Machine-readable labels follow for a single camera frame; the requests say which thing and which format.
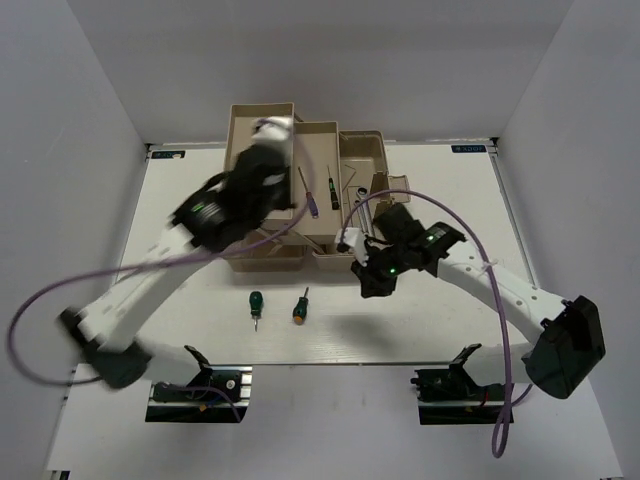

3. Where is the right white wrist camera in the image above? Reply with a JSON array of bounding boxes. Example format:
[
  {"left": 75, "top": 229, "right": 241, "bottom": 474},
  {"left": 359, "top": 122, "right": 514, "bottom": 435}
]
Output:
[{"left": 335, "top": 227, "right": 369, "bottom": 266}]

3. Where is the purple cable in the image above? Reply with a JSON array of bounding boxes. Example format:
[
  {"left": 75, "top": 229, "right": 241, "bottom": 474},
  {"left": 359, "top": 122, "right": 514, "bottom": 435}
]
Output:
[
  {"left": 7, "top": 117, "right": 314, "bottom": 385},
  {"left": 338, "top": 189, "right": 531, "bottom": 459}
]

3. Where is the green orange screwdriver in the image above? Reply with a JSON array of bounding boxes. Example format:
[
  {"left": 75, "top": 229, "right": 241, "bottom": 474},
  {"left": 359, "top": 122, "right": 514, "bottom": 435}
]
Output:
[{"left": 292, "top": 288, "right": 309, "bottom": 325}]

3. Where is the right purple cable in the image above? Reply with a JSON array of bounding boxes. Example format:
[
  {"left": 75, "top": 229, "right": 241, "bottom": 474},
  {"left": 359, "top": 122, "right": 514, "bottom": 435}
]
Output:
[{"left": 338, "top": 189, "right": 531, "bottom": 459}]

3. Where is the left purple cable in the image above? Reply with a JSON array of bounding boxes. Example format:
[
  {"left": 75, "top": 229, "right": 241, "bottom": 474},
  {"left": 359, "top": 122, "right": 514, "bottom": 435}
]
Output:
[{"left": 7, "top": 117, "right": 314, "bottom": 385}]

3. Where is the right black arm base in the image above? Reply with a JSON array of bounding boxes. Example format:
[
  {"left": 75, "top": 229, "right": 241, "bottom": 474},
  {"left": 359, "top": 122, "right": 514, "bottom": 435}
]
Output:
[{"left": 411, "top": 343, "right": 513, "bottom": 426}]

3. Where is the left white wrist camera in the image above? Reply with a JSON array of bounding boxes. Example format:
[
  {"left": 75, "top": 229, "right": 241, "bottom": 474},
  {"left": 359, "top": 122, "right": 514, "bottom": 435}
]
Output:
[{"left": 251, "top": 116, "right": 294, "bottom": 152}]

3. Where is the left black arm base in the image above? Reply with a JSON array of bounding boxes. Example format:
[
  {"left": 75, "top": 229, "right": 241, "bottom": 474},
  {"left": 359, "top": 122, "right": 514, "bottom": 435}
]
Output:
[{"left": 145, "top": 345, "right": 253, "bottom": 424}]

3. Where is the large silver ratchet wrench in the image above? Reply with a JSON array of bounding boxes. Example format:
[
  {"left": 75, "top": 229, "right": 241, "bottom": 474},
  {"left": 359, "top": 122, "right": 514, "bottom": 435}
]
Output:
[{"left": 354, "top": 187, "right": 374, "bottom": 237}]

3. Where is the stubby green screwdriver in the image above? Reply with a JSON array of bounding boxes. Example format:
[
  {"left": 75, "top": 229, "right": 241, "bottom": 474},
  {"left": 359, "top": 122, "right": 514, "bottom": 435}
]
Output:
[{"left": 249, "top": 291, "right": 264, "bottom": 331}]

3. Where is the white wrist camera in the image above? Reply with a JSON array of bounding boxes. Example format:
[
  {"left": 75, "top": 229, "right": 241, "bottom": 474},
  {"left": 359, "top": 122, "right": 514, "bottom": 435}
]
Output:
[
  {"left": 251, "top": 116, "right": 294, "bottom": 152},
  {"left": 335, "top": 227, "right": 369, "bottom": 266}
]

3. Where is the black green precision screwdriver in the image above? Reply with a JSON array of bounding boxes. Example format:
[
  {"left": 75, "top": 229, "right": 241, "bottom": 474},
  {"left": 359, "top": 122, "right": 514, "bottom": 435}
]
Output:
[{"left": 327, "top": 168, "right": 340, "bottom": 211}]

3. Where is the beige plastic toolbox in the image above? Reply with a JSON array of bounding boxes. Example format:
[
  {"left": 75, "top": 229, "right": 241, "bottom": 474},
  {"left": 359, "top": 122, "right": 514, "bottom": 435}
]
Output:
[{"left": 224, "top": 103, "right": 409, "bottom": 273}]

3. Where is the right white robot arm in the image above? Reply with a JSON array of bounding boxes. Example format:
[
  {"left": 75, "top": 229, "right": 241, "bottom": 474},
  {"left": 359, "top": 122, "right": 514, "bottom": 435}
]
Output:
[{"left": 335, "top": 204, "right": 606, "bottom": 399}]

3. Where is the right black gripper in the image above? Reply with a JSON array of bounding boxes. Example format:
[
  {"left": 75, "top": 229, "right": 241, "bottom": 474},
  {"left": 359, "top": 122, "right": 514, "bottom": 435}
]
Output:
[{"left": 351, "top": 242, "right": 410, "bottom": 300}]

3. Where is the small silver ratchet wrench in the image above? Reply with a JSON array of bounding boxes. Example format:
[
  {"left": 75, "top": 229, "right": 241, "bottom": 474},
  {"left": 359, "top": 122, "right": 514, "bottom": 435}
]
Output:
[{"left": 354, "top": 199, "right": 367, "bottom": 234}]

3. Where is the red blue screwdriver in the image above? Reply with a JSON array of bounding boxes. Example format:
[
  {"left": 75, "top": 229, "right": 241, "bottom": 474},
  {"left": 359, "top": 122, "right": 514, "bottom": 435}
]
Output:
[{"left": 298, "top": 168, "right": 319, "bottom": 219}]

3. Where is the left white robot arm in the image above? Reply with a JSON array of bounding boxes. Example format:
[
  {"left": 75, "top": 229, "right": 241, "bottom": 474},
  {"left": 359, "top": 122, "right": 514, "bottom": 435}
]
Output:
[{"left": 59, "top": 141, "right": 294, "bottom": 399}]

